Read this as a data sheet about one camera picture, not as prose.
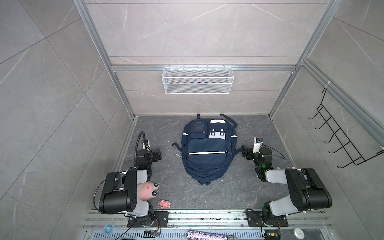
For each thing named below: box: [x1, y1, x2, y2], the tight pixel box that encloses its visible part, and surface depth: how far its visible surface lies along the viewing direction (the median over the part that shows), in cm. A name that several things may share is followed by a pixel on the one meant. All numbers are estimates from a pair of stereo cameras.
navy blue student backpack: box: [171, 114, 244, 186], surface depth 92 cm
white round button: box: [293, 227, 305, 240], surface depth 71 cm
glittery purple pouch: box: [186, 230, 228, 240], surface depth 67 cm
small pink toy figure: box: [158, 199, 171, 210], surface depth 78 cm
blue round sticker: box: [105, 224, 113, 234], surface depth 72 cm
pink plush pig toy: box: [137, 181, 159, 201], surface depth 78 cm
